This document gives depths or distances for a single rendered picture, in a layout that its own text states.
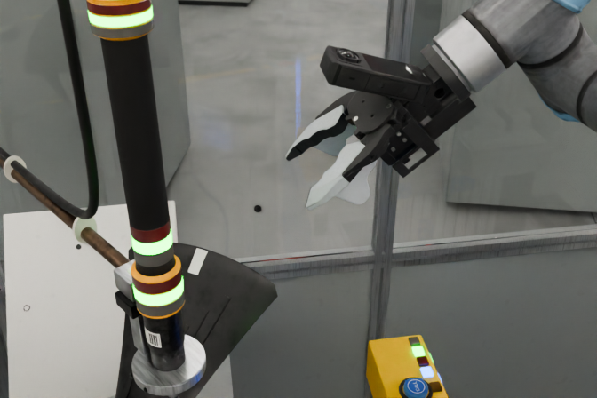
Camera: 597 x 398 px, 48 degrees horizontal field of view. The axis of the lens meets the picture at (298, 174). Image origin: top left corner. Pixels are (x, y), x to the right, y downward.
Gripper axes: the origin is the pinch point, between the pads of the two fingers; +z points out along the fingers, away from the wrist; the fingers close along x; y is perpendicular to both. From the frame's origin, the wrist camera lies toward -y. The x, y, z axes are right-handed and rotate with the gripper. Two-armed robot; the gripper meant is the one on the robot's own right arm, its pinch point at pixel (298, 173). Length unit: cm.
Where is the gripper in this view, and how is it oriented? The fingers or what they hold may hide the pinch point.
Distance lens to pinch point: 75.7
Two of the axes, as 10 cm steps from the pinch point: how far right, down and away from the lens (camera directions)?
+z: -7.5, 6.2, 2.4
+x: -2.4, -5.9, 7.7
